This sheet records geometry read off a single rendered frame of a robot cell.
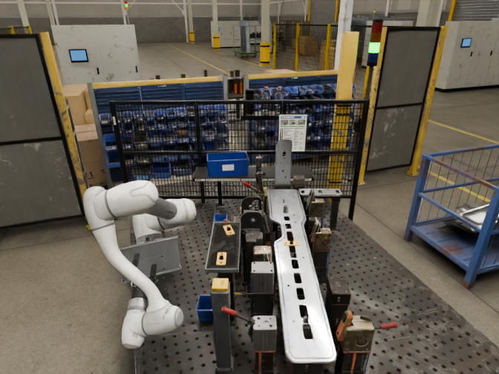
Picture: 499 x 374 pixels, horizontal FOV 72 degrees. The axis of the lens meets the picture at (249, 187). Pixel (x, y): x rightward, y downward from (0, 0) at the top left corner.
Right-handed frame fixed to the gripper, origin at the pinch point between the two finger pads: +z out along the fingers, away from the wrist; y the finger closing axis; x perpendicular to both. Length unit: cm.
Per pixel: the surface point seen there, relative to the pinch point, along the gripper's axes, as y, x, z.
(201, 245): 51, 0, 34
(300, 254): 32, 73, 0
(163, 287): 27.8, -8.9, -2.1
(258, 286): 8, 58, -23
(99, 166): 99, -194, 227
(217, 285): -14, 51, -29
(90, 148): 75, -188, 235
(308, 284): 23, 77, -21
